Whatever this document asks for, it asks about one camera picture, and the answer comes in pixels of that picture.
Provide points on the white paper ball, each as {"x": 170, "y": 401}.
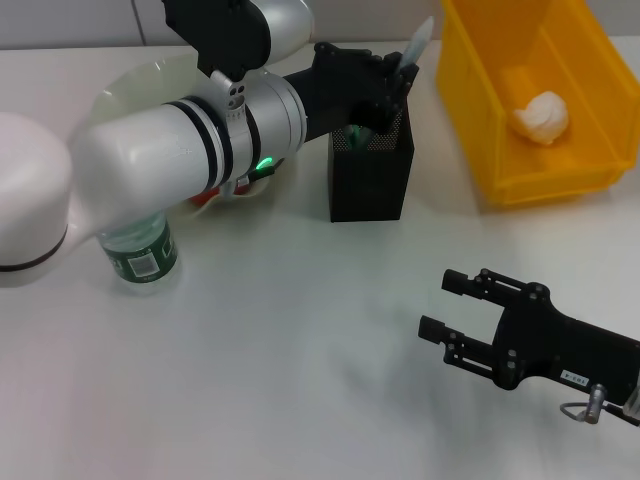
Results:
{"x": 542, "y": 120}

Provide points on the green utility knife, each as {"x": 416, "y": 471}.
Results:
{"x": 356, "y": 137}

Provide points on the pale green glass fruit plate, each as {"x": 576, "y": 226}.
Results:
{"x": 130, "y": 85}

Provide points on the black mesh pen holder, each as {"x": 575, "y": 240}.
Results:
{"x": 375, "y": 175}

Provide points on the grey pen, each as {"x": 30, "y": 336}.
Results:
{"x": 417, "y": 42}

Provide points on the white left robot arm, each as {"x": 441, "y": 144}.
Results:
{"x": 125, "y": 160}

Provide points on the orange fruit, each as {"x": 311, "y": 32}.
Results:
{"x": 207, "y": 197}

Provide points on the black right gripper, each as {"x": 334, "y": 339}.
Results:
{"x": 560, "y": 350}

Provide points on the yellow plastic bin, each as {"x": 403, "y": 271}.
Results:
{"x": 475, "y": 100}

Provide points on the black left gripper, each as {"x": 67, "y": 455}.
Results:
{"x": 340, "y": 90}

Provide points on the clear plastic water bottle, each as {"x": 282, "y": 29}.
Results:
{"x": 142, "y": 260}

